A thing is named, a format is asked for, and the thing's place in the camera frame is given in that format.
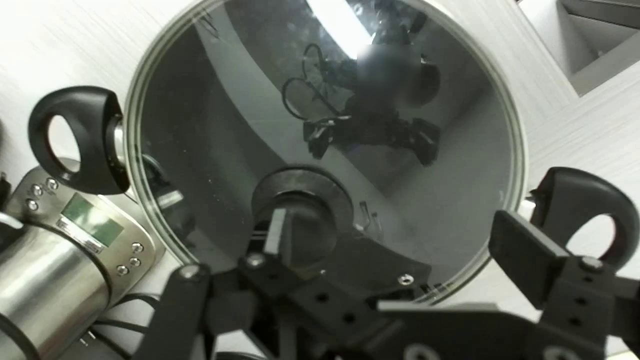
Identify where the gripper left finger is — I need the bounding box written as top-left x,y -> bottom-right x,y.
132,207 -> 433,360

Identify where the black pot with loop handles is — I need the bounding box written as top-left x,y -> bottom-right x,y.
28,0 -> 640,307

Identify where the black cable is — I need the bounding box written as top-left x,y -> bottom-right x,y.
79,293 -> 164,360

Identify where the stainless steel appliance with display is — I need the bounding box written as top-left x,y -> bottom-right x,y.
0,159 -> 169,360

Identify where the round glass lid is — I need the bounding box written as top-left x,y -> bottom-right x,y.
123,0 -> 529,307

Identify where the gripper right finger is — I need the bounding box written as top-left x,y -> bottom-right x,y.
487,209 -> 640,360

